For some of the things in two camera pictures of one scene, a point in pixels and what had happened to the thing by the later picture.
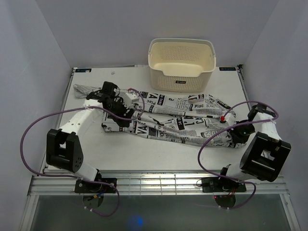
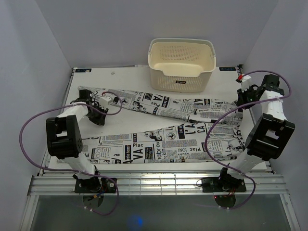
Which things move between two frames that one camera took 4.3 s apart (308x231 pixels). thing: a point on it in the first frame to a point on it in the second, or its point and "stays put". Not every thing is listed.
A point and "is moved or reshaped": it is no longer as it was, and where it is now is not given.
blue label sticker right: x=227 y=69 stays put
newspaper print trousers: x=197 y=119 is moved or reshaped
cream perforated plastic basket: x=181 y=65 stays put
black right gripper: x=236 y=138 to x=241 y=99
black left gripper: x=124 y=108 to x=99 y=121
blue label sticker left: x=82 y=70 stays put
